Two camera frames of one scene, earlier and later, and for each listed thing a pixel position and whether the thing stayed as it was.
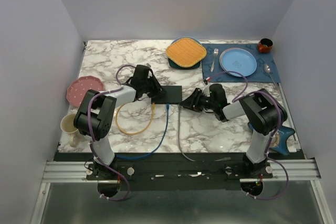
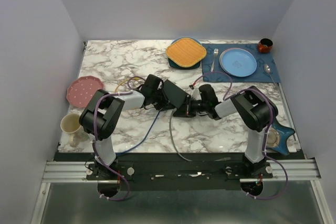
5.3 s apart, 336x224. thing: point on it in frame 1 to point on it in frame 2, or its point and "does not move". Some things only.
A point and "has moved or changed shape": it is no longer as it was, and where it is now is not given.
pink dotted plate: [79, 88] does not move
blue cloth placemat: [265, 70] does not move
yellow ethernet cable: [154, 106] has moved or changed shape
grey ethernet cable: [222, 159] to [173, 140]
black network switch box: [174, 95] has moved or changed shape
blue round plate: [239, 60] does not move
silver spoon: [267, 68] does not move
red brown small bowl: [265, 45] does not move
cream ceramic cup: [67, 128] does not move
